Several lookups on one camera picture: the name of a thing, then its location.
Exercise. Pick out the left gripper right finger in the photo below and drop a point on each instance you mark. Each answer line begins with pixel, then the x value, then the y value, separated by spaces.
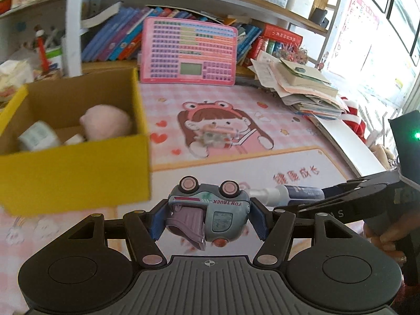
pixel 275 229

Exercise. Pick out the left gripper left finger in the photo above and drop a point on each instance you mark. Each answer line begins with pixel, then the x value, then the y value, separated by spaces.
pixel 143 229

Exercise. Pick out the small red white box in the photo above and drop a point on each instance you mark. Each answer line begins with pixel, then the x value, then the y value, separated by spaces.
pixel 215 139

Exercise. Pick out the white power adapter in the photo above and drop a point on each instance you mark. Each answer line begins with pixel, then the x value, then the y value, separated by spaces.
pixel 76 139

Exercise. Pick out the pink plush toy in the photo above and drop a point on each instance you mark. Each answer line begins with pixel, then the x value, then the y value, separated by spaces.
pixel 105 121

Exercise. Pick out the pink utility knife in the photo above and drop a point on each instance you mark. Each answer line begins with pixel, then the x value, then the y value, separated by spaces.
pixel 228 131

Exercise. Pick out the clear packing tape roll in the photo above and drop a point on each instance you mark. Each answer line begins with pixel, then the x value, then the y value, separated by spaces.
pixel 37 137

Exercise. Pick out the person's hand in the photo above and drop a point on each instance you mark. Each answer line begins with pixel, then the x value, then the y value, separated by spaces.
pixel 386 242

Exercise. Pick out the yellow cardboard box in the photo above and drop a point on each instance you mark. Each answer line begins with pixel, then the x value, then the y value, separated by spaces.
pixel 73 177

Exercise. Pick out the red white striped plush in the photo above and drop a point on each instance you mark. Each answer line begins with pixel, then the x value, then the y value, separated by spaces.
pixel 352 119

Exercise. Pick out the pink cartoon table mat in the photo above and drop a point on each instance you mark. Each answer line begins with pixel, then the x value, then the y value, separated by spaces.
pixel 300 155

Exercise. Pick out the stack of papers and books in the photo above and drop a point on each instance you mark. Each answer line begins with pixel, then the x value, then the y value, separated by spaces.
pixel 301 87

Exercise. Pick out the pink learning tablet toy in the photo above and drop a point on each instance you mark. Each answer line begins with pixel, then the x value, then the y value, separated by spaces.
pixel 187 51

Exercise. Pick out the row of blue purple books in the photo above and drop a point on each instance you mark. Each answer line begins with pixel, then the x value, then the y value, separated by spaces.
pixel 116 32

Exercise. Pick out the red boxed books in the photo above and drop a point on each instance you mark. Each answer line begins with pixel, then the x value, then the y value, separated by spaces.
pixel 272 39

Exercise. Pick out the white green pen holder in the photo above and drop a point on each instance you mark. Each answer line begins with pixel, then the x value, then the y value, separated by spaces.
pixel 55 58

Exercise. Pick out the floral tissue box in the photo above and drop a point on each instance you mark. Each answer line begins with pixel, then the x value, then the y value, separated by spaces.
pixel 14 74

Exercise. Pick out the alphabet wall poster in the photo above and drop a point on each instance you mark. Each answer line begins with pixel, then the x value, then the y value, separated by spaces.
pixel 370 57

